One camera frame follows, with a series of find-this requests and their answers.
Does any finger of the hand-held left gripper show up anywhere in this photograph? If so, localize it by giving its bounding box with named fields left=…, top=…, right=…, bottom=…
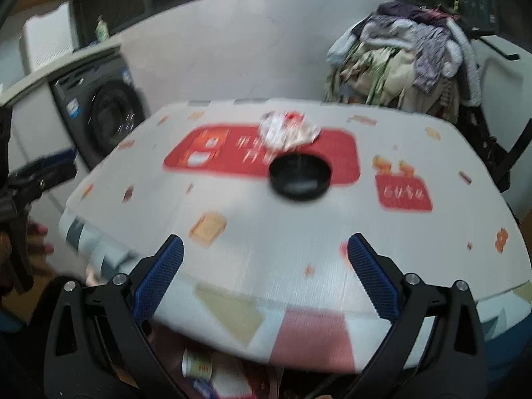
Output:
left=8, top=152, right=78, bottom=200

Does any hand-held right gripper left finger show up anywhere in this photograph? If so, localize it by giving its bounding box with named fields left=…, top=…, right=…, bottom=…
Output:
left=44, top=235, right=186, bottom=399

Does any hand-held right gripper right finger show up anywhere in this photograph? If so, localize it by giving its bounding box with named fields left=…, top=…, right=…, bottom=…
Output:
left=347, top=233, right=487, bottom=399

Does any person's left hand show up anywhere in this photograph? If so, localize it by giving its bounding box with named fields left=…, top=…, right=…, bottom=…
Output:
left=0, top=221, right=56, bottom=273

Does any dark washing machine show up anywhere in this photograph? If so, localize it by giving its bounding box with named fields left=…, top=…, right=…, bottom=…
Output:
left=50, top=52, right=147, bottom=172

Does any small can under table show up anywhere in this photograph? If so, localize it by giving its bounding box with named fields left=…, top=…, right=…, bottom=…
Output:
left=182, top=348, right=215, bottom=382

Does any black bowl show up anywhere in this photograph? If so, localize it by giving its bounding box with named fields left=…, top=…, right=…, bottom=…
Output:
left=268, top=153, right=332, bottom=200

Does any white ribbed box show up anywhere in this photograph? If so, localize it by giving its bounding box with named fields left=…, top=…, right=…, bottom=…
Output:
left=21, top=2, right=75, bottom=72

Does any green soap bottle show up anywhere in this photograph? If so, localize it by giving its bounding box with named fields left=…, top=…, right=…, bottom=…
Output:
left=95, top=16, right=110, bottom=45

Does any crumpled white wrapper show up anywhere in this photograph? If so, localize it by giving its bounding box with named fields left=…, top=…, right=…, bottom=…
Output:
left=258, top=110, right=323, bottom=151

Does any pile of clothes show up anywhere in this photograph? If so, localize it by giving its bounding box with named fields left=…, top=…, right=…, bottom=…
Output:
left=324, top=0, right=478, bottom=119

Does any white plastic table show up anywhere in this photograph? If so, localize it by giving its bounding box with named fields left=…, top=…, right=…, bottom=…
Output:
left=469, top=35, right=532, bottom=163

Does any dark teal mesh basket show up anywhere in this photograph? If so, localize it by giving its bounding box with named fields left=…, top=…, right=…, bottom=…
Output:
left=457, top=0, right=505, bottom=34

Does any black folding frame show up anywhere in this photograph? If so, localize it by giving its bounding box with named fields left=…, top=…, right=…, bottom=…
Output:
left=457, top=104, right=532, bottom=194

